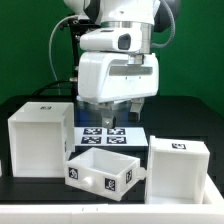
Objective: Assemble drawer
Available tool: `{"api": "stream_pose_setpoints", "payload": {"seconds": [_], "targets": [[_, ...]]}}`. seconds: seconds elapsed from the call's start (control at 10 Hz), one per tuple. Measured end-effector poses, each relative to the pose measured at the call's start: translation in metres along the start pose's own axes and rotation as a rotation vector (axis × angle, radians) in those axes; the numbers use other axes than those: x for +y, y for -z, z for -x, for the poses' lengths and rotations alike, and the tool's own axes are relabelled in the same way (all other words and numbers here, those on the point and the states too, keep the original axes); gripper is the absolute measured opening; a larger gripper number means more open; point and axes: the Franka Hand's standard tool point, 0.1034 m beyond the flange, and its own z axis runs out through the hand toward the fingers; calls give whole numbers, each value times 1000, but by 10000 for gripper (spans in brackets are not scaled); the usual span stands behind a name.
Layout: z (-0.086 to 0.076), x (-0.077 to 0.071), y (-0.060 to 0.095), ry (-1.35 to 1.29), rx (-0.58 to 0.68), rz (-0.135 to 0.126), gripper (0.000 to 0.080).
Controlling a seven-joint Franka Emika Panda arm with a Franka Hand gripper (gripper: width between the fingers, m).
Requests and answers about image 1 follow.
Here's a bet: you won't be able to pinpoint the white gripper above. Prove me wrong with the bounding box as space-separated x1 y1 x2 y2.
78 52 159 129

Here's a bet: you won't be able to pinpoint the white drawer with knob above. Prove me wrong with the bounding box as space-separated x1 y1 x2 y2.
65 147 146 201

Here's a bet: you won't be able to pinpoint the white drawer cabinet frame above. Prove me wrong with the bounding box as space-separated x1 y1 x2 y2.
8 102 75 178

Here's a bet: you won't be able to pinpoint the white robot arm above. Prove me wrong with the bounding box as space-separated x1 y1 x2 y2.
64 0 180 128

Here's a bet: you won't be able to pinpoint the white marker sheet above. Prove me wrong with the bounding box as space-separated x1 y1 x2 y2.
74 127 148 146

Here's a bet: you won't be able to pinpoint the grey cable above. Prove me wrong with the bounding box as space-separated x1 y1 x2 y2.
48 15 76 96

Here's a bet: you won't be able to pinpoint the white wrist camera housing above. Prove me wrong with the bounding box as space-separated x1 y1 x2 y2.
80 28 134 52

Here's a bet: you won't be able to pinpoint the black cables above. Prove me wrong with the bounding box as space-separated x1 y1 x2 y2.
31 79 80 97

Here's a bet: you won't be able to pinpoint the white L-shaped border wall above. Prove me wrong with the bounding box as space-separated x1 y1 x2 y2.
0 176 224 224

